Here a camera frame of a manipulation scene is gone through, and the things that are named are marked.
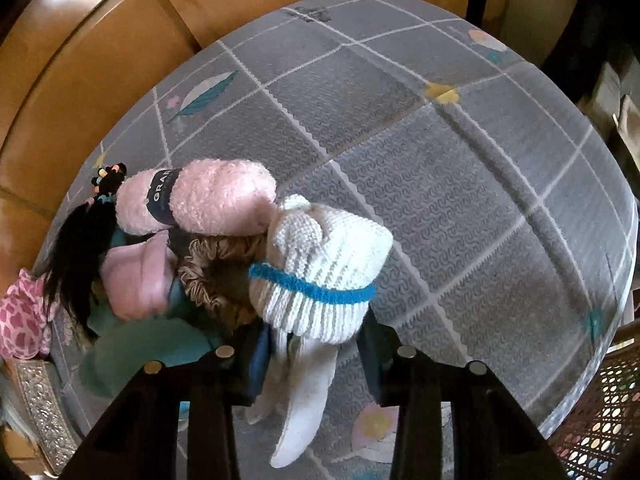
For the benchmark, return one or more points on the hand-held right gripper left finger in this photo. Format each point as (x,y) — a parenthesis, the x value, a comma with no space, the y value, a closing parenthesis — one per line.
(261,365)

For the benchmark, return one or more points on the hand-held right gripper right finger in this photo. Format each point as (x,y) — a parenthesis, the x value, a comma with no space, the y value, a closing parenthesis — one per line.
(380,360)

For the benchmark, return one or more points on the brown ruffled cloth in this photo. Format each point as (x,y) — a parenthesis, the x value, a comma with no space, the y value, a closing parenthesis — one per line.
(210,270)

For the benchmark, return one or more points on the white striped sock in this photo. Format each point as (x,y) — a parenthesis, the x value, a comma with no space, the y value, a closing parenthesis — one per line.
(330,255)

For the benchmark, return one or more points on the teal fleece cloth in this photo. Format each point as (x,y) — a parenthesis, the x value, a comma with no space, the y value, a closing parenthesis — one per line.
(140,355)

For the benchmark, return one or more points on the pink soft cloth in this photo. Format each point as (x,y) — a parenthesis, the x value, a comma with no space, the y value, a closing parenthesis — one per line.
(135,280)

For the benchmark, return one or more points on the pink fluffy yarn skein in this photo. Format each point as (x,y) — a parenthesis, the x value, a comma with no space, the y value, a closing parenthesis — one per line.
(220,195)

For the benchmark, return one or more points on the black patterned sock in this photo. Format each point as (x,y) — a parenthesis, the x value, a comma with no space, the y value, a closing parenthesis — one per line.
(75,250)

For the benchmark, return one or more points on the bed with grey checked sheet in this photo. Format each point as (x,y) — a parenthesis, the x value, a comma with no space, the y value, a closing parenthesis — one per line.
(400,185)

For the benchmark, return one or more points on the silver embossed box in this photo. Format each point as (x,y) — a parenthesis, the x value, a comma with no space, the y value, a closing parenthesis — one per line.
(42,410)

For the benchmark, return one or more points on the woven rattan chair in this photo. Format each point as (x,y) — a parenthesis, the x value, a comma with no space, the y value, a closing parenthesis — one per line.
(600,420)

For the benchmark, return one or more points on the pink leopard plush toy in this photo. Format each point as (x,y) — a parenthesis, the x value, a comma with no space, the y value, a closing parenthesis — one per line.
(20,320)

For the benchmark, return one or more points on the stacked storage boxes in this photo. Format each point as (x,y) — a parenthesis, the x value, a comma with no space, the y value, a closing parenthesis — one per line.
(607,95)

